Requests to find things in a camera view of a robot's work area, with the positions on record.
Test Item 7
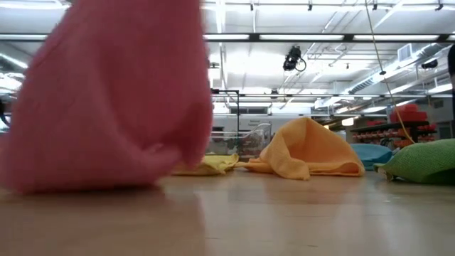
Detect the yellow microfiber towel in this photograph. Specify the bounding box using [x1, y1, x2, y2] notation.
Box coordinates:
[172, 153, 240, 177]

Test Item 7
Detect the orange microfiber towel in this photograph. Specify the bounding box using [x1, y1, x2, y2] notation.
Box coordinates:
[236, 117, 366, 181]

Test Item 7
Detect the pink microfiber towel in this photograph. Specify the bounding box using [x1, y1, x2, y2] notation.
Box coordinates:
[0, 0, 214, 195]

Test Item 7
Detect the blue microfiber towel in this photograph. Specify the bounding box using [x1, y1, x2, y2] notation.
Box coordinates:
[350, 143, 394, 171]

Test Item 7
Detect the green microfiber towel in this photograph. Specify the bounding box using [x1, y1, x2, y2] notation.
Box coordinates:
[373, 138, 455, 185]

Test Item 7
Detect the clear plastic bin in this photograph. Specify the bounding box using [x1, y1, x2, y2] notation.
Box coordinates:
[209, 122, 273, 159]

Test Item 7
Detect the shelf with red bins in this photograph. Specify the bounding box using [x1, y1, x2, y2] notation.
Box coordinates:
[350, 102, 438, 149]

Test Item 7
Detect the black hanging camera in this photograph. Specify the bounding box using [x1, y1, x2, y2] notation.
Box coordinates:
[282, 45, 307, 72]

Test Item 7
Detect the yellow hanging cable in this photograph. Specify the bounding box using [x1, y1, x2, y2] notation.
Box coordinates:
[365, 0, 417, 145]

